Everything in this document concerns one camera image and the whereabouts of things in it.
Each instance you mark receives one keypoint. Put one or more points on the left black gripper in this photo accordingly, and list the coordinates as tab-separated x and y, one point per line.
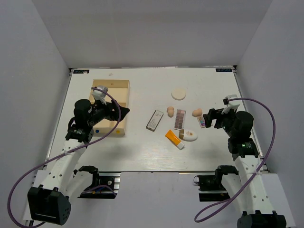
111	115

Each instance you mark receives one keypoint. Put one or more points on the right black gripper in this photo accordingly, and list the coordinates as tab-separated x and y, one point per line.
213	114

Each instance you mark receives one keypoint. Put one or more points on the colourful small eyeshadow palette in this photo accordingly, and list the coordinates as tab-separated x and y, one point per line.
201	121

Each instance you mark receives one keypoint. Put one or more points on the beige makeup sponge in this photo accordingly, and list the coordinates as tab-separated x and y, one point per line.
170	111
197	113

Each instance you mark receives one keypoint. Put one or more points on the white oval sunscreen bottle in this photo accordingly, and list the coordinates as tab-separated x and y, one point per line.
187	135

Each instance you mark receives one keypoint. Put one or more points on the grey palette box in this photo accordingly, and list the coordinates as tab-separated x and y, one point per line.
154	120

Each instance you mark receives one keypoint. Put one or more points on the round cream powder puff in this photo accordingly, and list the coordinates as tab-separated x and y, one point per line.
178	94

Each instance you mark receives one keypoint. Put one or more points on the orange cream tube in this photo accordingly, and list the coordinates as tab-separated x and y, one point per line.
174	139

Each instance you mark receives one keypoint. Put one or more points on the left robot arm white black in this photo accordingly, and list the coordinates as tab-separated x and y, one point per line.
51	201

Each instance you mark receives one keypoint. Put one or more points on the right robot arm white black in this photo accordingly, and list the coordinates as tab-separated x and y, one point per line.
243	181

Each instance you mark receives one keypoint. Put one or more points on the wooden organizer tray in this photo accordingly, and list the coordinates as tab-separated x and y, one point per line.
120	91

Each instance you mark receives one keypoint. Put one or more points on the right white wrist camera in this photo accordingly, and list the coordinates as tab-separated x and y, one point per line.
230	104

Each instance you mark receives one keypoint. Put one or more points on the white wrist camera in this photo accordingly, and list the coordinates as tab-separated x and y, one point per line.
230	104
99	93

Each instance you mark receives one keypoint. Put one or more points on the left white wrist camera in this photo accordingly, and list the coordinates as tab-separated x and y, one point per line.
99	93

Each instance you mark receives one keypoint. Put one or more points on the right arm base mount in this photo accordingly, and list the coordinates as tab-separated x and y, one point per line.
210	187

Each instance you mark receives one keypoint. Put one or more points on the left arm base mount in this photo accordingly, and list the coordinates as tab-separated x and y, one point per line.
104	185

